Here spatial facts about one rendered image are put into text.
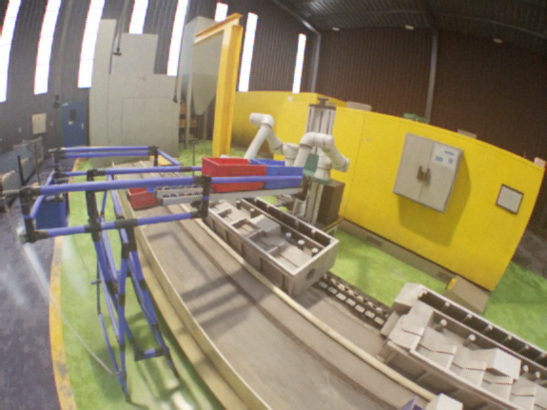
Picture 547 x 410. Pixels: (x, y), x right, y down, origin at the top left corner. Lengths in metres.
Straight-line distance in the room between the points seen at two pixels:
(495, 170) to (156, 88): 7.57
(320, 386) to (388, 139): 2.87
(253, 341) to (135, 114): 6.66
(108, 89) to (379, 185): 6.71
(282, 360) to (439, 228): 2.61
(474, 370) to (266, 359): 0.85
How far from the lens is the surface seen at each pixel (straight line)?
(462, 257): 3.27
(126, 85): 7.12
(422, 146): 2.85
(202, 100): 9.57
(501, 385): 1.18
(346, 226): 3.65
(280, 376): 0.96
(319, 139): 1.88
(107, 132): 7.07
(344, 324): 1.18
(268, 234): 1.33
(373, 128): 3.29
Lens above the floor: 1.62
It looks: 23 degrees down
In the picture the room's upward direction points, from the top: 7 degrees clockwise
